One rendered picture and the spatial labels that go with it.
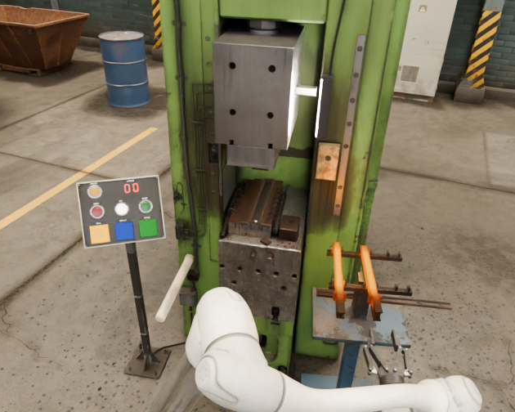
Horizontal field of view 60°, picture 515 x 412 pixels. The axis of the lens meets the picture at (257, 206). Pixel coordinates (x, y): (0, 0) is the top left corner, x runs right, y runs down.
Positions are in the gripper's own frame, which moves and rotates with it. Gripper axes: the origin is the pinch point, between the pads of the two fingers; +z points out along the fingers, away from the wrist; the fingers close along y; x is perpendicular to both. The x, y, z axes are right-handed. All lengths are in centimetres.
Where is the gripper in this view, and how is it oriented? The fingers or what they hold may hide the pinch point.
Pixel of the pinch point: (382, 338)
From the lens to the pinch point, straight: 161.3
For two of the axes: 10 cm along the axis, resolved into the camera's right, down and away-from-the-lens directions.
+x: 0.3, -8.5, -5.3
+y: 10.0, 0.6, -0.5
